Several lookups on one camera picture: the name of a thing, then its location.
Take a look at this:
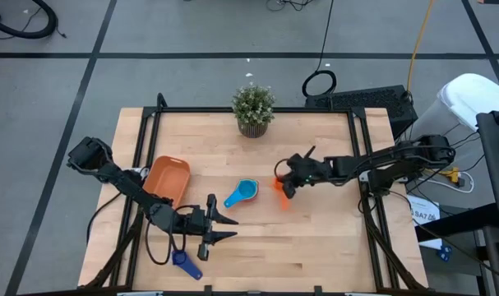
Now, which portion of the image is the light blue measuring cup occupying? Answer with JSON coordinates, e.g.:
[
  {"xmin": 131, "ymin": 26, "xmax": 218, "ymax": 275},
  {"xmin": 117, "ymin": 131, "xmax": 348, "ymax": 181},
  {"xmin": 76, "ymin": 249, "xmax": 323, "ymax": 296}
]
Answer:
[{"xmin": 223, "ymin": 178, "xmax": 259, "ymax": 209}]

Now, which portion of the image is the white paper label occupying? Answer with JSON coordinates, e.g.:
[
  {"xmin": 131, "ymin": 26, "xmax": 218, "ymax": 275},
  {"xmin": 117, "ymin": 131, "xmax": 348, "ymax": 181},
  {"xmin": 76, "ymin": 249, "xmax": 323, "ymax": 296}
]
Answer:
[{"xmin": 407, "ymin": 195, "xmax": 441, "ymax": 227}]

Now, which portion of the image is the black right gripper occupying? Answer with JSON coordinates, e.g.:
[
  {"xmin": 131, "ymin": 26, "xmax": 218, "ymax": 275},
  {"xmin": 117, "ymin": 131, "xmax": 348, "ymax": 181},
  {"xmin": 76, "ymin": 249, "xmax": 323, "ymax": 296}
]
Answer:
[{"xmin": 278, "ymin": 145, "xmax": 332, "ymax": 201}]

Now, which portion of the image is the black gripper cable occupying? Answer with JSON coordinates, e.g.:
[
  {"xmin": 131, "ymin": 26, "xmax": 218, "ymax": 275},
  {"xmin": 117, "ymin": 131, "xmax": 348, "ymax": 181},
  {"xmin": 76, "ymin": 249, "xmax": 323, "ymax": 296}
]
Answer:
[
  {"xmin": 274, "ymin": 158, "xmax": 293, "ymax": 178},
  {"xmin": 144, "ymin": 203, "xmax": 201, "ymax": 266}
]

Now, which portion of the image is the black desk bar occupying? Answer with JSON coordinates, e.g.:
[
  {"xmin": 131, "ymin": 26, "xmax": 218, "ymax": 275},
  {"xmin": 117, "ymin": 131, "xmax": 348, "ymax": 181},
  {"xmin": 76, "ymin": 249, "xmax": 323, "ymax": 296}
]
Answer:
[{"xmin": 414, "ymin": 202, "xmax": 499, "ymax": 243}]

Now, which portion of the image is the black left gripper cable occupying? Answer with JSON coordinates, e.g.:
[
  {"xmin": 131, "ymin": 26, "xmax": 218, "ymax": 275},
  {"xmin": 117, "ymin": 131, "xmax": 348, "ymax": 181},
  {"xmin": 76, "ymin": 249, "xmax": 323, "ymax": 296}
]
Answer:
[{"xmin": 144, "ymin": 203, "xmax": 201, "ymax": 266}]

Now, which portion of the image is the green plant in striped pot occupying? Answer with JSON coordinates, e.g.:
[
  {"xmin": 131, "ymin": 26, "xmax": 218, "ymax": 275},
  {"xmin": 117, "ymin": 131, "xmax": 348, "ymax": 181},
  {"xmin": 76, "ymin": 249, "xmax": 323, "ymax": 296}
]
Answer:
[{"xmin": 231, "ymin": 85, "xmax": 276, "ymax": 139}]

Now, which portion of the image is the yellow hanging cable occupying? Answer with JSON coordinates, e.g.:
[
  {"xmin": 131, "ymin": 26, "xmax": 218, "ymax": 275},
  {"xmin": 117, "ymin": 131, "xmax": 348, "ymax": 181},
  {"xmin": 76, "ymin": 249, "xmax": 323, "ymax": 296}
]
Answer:
[{"xmin": 405, "ymin": 0, "xmax": 435, "ymax": 95}]

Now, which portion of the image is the thick black floor hose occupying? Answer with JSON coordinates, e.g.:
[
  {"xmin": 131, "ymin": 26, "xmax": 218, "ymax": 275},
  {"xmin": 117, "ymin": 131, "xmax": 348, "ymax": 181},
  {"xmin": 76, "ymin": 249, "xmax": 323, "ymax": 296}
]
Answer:
[{"xmin": 0, "ymin": 0, "xmax": 67, "ymax": 41}]

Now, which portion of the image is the dark blue measuring cup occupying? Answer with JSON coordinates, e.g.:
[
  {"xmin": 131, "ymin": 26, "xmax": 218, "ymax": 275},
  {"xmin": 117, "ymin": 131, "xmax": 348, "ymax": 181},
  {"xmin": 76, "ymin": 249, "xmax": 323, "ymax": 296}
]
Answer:
[{"xmin": 171, "ymin": 249, "xmax": 204, "ymax": 281}]

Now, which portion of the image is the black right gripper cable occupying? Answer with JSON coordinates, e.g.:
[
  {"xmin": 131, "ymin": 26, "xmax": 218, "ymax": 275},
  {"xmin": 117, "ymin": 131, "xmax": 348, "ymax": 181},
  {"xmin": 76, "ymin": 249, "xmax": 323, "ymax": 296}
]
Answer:
[{"xmin": 274, "ymin": 158, "xmax": 293, "ymax": 178}]

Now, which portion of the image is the black hanging cable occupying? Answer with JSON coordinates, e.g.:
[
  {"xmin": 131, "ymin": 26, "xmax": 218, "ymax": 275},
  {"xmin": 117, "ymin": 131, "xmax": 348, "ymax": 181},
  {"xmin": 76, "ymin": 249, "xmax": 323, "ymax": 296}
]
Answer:
[{"xmin": 301, "ymin": 0, "xmax": 338, "ymax": 99}]

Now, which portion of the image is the black floor cable bundle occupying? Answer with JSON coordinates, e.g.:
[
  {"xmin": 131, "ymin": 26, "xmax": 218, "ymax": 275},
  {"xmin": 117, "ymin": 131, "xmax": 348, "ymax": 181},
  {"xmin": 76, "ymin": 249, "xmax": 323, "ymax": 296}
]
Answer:
[{"xmin": 265, "ymin": 0, "xmax": 316, "ymax": 12}]

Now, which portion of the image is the orange plastic basket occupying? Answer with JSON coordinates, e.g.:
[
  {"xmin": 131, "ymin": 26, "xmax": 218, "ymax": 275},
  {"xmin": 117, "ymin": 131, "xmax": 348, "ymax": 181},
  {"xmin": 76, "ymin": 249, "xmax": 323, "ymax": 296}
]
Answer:
[{"xmin": 142, "ymin": 155, "xmax": 192, "ymax": 209}]

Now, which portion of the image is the white floor cable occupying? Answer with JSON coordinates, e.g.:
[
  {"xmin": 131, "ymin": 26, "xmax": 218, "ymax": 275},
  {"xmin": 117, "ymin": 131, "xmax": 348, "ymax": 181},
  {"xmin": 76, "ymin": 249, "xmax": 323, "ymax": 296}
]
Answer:
[{"xmin": 420, "ymin": 170, "xmax": 476, "ymax": 194}]

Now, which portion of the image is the small blue floor item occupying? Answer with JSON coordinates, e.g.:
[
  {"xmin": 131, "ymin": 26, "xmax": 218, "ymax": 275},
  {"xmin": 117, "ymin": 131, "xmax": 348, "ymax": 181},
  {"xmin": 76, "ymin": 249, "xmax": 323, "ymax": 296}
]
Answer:
[{"xmin": 436, "ymin": 245, "xmax": 454, "ymax": 263}]

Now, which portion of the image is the white lidded bin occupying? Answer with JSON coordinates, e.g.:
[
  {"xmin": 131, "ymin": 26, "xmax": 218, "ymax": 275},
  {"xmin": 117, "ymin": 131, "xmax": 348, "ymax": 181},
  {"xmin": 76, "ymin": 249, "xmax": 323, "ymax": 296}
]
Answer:
[{"xmin": 413, "ymin": 72, "xmax": 499, "ymax": 143}]

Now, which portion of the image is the black left base cable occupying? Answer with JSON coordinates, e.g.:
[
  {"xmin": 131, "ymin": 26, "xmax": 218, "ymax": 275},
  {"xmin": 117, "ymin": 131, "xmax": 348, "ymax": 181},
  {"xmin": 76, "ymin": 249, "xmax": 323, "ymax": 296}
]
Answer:
[{"xmin": 86, "ymin": 191, "xmax": 125, "ymax": 244}]

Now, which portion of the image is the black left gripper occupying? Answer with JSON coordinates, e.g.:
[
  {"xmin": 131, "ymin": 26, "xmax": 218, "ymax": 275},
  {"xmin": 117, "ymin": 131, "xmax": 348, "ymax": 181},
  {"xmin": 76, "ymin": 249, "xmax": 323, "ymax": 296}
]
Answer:
[{"xmin": 150, "ymin": 193, "xmax": 238, "ymax": 261}]

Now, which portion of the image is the orange measuring cup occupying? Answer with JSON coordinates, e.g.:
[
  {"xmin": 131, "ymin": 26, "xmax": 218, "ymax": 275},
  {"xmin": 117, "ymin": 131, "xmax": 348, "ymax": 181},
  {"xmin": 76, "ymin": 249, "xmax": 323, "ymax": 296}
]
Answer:
[{"xmin": 272, "ymin": 175, "xmax": 292, "ymax": 211}]

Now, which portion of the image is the black computer case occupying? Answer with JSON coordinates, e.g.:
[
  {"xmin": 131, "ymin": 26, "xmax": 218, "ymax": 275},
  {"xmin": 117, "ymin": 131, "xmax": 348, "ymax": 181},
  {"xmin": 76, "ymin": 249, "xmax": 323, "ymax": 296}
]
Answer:
[{"xmin": 304, "ymin": 85, "xmax": 419, "ymax": 140}]

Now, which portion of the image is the yellow power plug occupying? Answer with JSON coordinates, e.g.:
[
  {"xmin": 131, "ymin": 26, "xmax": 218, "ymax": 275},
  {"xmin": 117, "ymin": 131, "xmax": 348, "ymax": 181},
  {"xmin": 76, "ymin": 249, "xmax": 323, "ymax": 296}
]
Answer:
[{"xmin": 436, "ymin": 166, "xmax": 460, "ymax": 185}]

